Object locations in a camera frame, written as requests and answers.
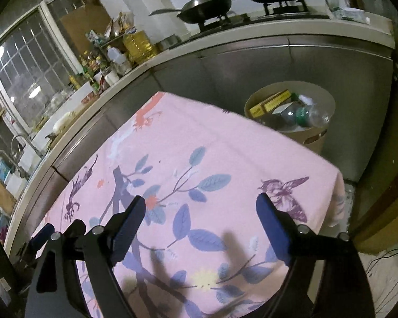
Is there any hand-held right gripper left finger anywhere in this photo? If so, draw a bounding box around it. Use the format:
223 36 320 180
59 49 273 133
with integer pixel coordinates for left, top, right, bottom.
25 195 146 318

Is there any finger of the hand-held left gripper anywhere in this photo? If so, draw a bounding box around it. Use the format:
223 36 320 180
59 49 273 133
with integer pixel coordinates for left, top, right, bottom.
18 224 55 266
64 219 87 239

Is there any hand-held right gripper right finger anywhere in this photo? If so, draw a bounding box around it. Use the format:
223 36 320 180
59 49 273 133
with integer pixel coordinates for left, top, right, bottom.
256 192 376 318

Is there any beige round bin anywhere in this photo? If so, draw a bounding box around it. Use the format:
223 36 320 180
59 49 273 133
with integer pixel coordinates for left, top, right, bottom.
244 81 336 155

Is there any large clear bottle white label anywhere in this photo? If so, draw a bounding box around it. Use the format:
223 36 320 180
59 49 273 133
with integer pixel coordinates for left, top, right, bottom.
256 113 319 134

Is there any clear bottle with green label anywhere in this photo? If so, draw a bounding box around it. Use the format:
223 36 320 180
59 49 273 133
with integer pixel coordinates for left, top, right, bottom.
279 104 331 128

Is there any yellow and pink cardboard box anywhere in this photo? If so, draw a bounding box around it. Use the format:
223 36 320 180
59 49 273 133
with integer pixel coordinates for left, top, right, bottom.
249 90 292 118

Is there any wooden cutting board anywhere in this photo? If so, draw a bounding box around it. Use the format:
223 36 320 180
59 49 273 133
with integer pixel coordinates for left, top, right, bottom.
0 182 18 214

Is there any water bottle with blue label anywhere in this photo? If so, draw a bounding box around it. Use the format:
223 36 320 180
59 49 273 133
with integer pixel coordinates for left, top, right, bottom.
0 157 11 181

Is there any steel faucet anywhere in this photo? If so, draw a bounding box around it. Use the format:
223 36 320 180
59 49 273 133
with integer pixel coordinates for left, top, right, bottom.
0 150 31 180
11 134 42 158

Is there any pink floral tablecloth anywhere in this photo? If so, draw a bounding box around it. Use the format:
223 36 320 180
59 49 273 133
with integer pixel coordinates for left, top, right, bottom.
30 91 348 318

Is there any white radish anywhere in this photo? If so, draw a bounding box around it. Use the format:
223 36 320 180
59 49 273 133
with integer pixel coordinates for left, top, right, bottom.
52 112 75 132

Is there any white jar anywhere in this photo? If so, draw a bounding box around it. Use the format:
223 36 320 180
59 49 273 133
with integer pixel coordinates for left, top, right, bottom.
104 71 120 87

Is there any row of condiment bottles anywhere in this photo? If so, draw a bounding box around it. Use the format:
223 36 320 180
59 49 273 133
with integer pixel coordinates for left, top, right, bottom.
69 50 104 94

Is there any barred window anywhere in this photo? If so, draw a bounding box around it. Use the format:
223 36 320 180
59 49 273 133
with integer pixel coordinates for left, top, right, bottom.
0 0 87 130

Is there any steel kitchen counter cabinet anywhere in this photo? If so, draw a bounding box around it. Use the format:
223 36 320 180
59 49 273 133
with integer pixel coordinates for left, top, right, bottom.
3 16 396 255

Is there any white plastic jug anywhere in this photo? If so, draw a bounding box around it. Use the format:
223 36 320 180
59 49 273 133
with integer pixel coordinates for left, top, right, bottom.
107 46 132 74

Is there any yellow cooking oil bottle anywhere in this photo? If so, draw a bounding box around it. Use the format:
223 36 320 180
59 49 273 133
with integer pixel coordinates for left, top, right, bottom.
123 30 158 64

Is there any brown cardboard sheet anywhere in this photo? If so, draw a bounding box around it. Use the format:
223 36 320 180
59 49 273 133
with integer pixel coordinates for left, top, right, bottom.
60 3 112 54

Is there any gas stove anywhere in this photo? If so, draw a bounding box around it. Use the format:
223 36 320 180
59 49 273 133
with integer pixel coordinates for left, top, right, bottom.
189 0 331 39

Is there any white plastic bag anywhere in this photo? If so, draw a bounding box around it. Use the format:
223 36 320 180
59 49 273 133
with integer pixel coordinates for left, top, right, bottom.
332 7 369 24

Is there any steel wok with lid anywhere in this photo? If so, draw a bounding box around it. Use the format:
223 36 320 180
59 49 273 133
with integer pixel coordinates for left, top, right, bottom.
149 0 233 25

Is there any black cable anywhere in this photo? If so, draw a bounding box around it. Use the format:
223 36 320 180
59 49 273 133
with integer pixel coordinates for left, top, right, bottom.
365 245 398 318

